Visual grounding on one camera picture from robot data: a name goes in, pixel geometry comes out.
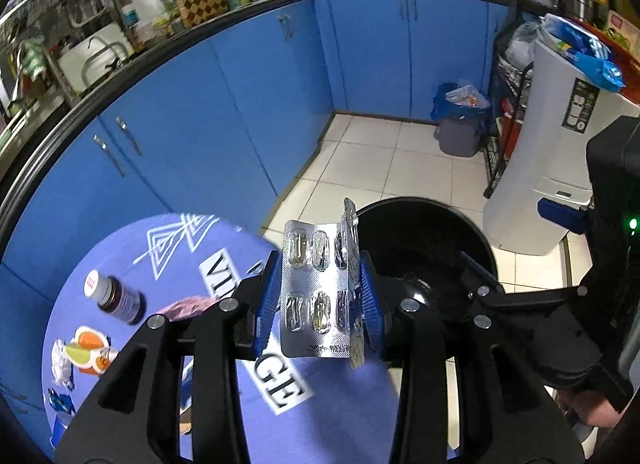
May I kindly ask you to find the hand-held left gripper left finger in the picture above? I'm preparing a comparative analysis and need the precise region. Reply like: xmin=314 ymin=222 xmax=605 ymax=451
xmin=54 ymin=250 xmax=282 ymax=464

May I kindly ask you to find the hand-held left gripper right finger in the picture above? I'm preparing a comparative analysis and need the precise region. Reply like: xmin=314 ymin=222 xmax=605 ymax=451
xmin=360 ymin=250 xmax=586 ymax=464

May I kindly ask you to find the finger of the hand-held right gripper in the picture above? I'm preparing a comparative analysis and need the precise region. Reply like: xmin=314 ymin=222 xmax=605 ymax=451
xmin=537 ymin=195 xmax=597 ymax=237
xmin=459 ymin=250 xmax=595 ymax=321

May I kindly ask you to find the silver pill blister pack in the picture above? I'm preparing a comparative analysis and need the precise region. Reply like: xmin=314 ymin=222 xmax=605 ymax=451
xmin=280 ymin=197 xmax=369 ymax=371

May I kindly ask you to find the black round trash bin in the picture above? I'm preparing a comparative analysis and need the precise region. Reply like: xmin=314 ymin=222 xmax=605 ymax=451
xmin=350 ymin=197 xmax=501 ymax=380

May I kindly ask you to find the pink checkered wrapper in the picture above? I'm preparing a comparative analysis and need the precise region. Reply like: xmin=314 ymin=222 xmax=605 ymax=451
xmin=159 ymin=295 xmax=221 ymax=323

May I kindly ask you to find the brown medicine bottle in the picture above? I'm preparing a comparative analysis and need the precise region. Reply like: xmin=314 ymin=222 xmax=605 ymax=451
xmin=84 ymin=270 xmax=147 ymax=327

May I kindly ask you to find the fruit print snack cup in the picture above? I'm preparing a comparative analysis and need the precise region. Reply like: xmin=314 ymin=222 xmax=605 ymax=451
xmin=65 ymin=325 xmax=120 ymax=376

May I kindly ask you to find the white wrapper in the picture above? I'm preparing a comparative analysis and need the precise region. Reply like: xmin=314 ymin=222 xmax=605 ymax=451
xmin=51 ymin=339 xmax=76 ymax=389

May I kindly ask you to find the blue foil candy wrapper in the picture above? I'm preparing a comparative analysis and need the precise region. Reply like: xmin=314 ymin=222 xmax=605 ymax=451
xmin=47 ymin=388 xmax=77 ymax=416

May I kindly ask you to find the person's right hand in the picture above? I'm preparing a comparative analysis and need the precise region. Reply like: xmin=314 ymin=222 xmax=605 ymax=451
xmin=559 ymin=389 xmax=625 ymax=430

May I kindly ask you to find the white tall appliance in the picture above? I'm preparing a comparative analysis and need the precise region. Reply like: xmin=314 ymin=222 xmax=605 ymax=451
xmin=482 ymin=26 xmax=640 ymax=257

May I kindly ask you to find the blue snack pack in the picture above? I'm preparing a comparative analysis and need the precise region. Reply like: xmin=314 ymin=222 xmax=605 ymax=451
xmin=542 ymin=14 xmax=627 ymax=93

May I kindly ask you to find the grey bin with blue bag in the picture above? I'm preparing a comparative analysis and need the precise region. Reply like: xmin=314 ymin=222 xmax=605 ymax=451
xmin=431 ymin=81 xmax=493 ymax=159

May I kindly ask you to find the white plastic bag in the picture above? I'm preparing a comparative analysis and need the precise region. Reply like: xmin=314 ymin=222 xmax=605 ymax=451
xmin=505 ymin=21 xmax=543 ymax=69

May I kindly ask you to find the steel pot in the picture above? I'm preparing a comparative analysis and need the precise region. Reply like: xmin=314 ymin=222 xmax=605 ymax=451
xmin=565 ymin=0 xmax=601 ymax=24

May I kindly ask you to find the blue printed tablecloth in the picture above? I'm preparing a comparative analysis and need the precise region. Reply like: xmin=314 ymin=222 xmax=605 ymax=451
xmin=42 ymin=213 xmax=401 ymax=464

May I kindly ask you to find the blue kitchen cabinet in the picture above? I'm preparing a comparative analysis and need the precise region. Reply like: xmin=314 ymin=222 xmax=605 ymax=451
xmin=0 ymin=0 xmax=513 ymax=450

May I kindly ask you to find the black kitchen countertop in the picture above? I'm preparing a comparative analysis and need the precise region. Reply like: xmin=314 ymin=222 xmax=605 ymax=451
xmin=0 ymin=0 xmax=516 ymax=225

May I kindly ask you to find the small chrome faucet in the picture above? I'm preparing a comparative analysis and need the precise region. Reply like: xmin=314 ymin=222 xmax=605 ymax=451
xmin=82 ymin=38 xmax=127 ymax=89

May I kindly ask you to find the green white striped cloth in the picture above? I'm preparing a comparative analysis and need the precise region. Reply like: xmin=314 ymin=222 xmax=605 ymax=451
xmin=17 ymin=36 xmax=48 ymax=82

